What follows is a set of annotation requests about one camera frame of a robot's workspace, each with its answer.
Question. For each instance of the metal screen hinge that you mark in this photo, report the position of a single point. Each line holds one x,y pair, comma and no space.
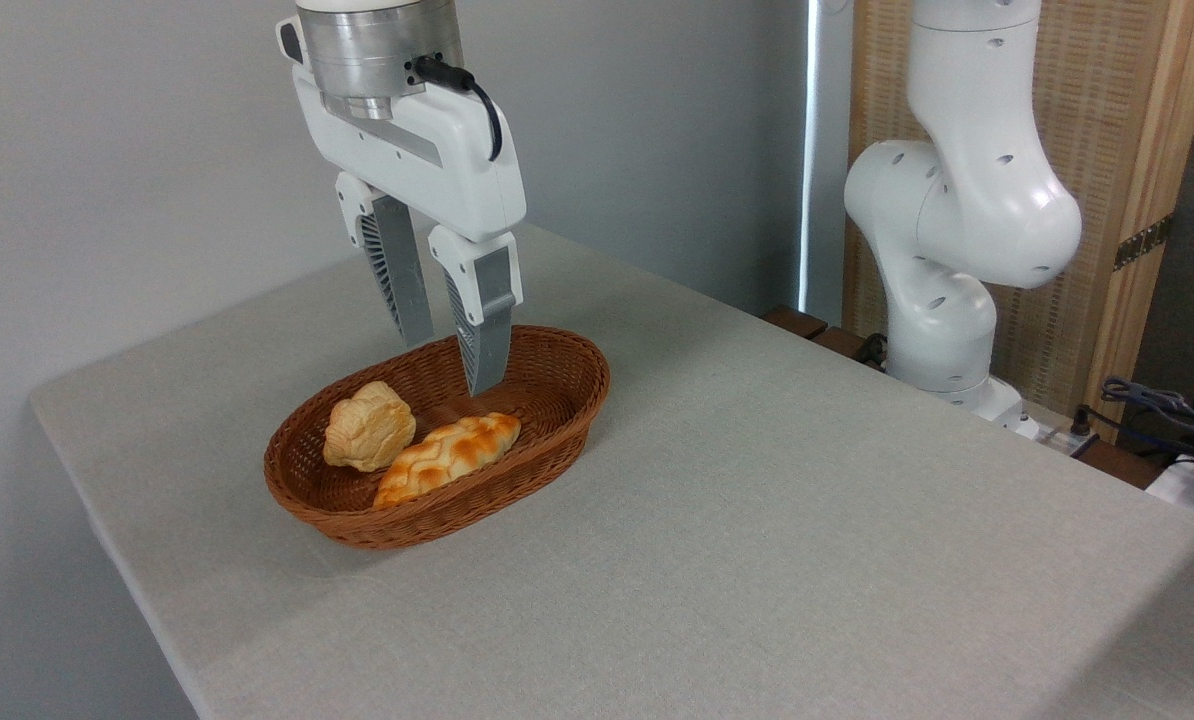
1142,243

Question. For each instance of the long glazed bread loaf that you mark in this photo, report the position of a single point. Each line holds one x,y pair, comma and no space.
447,455

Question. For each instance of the round pale bread roll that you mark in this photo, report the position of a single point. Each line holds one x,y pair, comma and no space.
367,428

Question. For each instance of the brown oval wicker basket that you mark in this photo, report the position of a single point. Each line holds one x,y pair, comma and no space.
547,400

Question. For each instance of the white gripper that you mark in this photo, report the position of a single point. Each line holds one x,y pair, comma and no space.
427,160

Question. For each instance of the black plug connector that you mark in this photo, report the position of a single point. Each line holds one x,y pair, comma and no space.
1083,420

